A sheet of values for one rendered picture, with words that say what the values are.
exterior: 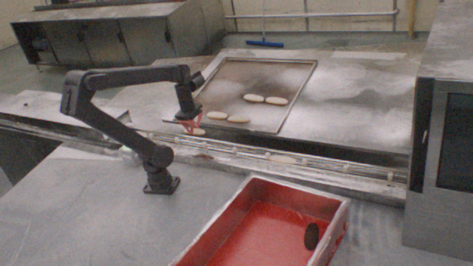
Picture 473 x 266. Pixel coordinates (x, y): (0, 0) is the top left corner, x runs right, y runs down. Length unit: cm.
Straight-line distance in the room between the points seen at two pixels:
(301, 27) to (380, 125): 396
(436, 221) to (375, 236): 18
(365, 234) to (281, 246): 23
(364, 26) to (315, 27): 64
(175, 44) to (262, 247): 332
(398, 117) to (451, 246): 53
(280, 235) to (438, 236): 41
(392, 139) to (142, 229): 87
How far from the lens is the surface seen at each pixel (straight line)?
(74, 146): 190
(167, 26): 415
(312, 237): 108
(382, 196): 117
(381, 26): 496
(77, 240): 135
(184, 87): 136
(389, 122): 140
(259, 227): 114
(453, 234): 103
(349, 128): 138
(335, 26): 509
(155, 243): 120
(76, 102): 107
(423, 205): 98
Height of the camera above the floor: 164
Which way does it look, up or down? 31 degrees down
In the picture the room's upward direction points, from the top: 11 degrees counter-clockwise
